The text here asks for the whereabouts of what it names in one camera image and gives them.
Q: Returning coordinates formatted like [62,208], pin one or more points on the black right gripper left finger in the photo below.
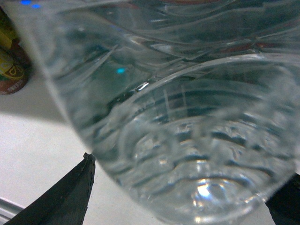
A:
[65,203]

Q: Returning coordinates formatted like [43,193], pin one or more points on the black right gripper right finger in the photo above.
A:
[284,205]

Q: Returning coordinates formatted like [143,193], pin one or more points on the yellow lemon tea bottle right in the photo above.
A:
[14,61]

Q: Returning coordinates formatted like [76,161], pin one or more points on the clear water bottle green label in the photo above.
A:
[191,106]

